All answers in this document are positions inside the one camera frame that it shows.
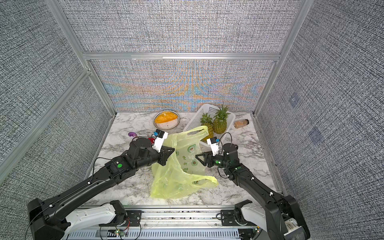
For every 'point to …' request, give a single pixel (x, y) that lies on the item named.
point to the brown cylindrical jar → (240, 123)
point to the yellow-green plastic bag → (181, 170)
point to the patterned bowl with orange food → (166, 119)
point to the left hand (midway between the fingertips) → (177, 149)
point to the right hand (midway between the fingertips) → (198, 152)
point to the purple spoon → (132, 134)
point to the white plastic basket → (195, 122)
